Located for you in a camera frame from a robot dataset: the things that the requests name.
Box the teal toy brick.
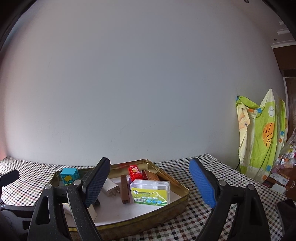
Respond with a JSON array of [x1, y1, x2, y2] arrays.
[[60, 168, 80, 186]]

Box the white power adapter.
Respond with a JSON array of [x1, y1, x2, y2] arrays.
[[102, 178, 120, 197]]

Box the brown harmonica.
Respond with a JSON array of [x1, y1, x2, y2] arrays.
[[120, 175, 130, 204]]

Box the red toy brick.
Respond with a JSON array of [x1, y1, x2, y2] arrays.
[[128, 165, 144, 182]]

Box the clear floss pick box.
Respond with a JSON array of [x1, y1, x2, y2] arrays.
[[130, 179, 171, 206]]

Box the rose gold compact case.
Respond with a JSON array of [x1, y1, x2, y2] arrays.
[[142, 170, 159, 181]]

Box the white cork-top small box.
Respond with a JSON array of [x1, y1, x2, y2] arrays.
[[63, 203, 97, 227]]

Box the checkered tablecloth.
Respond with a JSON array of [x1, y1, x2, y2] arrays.
[[0, 153, 296, 241]]

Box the cluttered side table items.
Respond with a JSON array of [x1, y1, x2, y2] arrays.
[[263, 128, 295, 195]]

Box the gold metal tin tray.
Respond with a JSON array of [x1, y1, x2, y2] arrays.
[[49, 158, 191, 241]]

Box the green patterned hanging cloth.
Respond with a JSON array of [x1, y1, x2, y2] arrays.
[[236, 89, 287, 183]]

